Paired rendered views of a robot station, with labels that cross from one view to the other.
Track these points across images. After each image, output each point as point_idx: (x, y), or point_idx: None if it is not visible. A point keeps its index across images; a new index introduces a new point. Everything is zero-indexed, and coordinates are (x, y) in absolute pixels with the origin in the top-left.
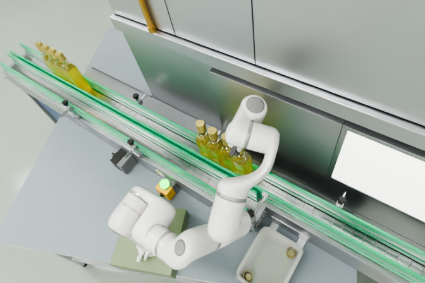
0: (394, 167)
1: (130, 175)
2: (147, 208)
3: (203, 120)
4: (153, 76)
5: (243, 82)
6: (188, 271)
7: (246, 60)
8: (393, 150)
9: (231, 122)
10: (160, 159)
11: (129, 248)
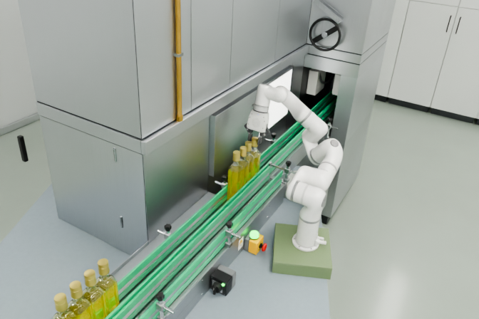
0: None
1: (235, 282)
2: (307, 174)
3: (192, 202)
4: (160, 196)
5: (228, 106)
6: None
7: (226, 89)
8: (272, 82)
9: (276, 90)
10: (244, 211)
11: (315, 256)
